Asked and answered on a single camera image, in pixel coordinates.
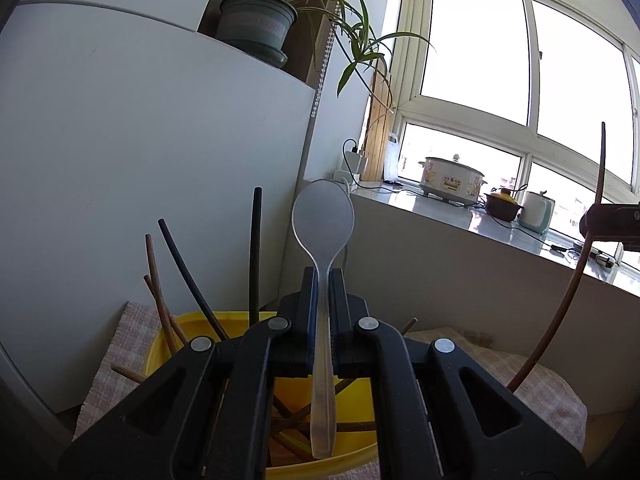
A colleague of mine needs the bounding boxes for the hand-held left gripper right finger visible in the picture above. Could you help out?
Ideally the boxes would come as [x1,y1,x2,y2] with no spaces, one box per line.
[329,268,586,480]

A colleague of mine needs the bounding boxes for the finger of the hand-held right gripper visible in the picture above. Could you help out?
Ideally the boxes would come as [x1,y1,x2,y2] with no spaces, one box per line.
[579,203,640,255]

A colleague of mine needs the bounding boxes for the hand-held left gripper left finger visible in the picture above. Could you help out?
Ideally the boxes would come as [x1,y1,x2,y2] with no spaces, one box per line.
[57,267,317,480]

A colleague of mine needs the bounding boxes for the plain single wooden chopstick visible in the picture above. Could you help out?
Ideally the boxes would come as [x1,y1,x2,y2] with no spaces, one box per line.
[506,121,608,392]

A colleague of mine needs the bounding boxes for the black chopstick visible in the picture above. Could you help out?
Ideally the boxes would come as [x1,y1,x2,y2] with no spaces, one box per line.
[248,187,263,323]
[157,218,231,342]

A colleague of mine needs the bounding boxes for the translucent white spoon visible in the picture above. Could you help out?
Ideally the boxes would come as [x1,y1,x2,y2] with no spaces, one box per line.
[291,178,357,461]

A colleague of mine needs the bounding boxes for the yellow plastic container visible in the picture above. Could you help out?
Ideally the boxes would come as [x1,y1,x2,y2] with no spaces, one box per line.
[145,311,378,476]

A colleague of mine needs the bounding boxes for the bundle of wooden chopsticks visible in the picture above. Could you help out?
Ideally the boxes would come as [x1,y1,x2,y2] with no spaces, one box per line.
[111,233,418,461]

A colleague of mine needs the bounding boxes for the light blue kettle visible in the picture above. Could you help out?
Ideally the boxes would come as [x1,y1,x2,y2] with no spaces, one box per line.
[517,190,557,235]

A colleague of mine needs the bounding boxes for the dark clay pot yellow lid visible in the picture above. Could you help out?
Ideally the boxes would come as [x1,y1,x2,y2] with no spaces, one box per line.
[484,189,525,223]

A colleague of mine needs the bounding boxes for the white stone windowsill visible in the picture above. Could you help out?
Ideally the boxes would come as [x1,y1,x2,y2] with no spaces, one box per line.
[300,180,640,296]

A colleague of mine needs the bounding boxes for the white plastic cutting board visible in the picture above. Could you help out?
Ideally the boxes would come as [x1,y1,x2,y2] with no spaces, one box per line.
[382,132,401,183]

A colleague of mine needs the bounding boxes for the wooden plank board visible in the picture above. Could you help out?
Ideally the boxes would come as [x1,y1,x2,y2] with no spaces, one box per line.
[361,57,396,182]

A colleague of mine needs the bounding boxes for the floral white slow cooker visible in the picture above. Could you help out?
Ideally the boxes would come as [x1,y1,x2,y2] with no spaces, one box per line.
[417,154,487,207]

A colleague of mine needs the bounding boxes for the checked tablecloth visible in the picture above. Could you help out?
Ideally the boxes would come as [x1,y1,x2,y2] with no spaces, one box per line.
[72,301,588,480]

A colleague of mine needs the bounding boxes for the white cabinet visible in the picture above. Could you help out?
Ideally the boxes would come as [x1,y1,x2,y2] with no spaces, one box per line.
[0,0,351,416]

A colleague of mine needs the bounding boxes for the spider plant in green pot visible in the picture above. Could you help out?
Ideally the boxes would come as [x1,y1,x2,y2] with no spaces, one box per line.
[215,0,436,111]

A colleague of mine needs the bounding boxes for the white window frame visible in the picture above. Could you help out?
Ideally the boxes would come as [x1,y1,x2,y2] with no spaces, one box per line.
[385,0,640,196]

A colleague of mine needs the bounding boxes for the white bead cord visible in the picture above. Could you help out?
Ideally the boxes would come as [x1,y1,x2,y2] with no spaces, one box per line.
[309,0,351,120]

